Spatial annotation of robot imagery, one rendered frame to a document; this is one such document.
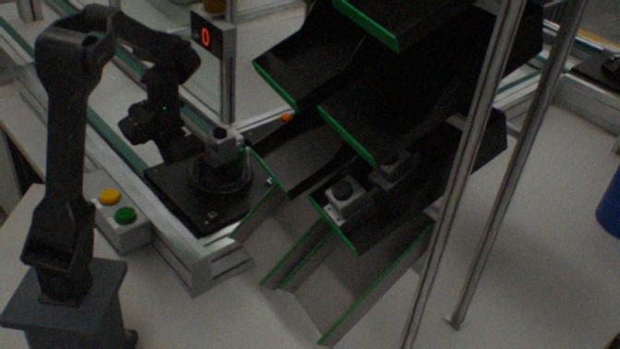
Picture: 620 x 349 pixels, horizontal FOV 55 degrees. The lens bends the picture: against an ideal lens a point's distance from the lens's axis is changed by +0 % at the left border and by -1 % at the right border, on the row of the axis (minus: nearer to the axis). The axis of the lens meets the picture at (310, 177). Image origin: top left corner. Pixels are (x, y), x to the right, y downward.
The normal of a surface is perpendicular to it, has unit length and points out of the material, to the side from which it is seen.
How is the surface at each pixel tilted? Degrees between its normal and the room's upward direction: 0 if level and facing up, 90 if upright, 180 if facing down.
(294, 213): 45
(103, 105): 0
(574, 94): 90
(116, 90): 0
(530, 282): 0
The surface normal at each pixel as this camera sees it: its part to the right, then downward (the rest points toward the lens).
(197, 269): 0.65, 0.52
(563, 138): 0.09, -0.78
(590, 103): -0.75, 0.36
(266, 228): -0.54, -0.36
